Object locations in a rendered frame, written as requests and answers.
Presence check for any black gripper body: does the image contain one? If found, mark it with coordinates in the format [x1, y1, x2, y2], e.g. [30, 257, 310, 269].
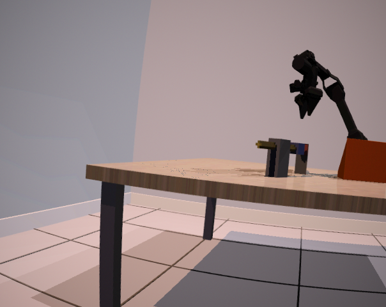
[295, 77, 323, 103]

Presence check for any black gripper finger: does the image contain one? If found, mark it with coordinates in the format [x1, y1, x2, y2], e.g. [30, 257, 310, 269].
[296, 101, 307, 119]
[305, 95, 321, 116]

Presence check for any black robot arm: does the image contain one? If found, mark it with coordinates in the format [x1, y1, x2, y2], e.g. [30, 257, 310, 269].
[289, 50, 368, 141]

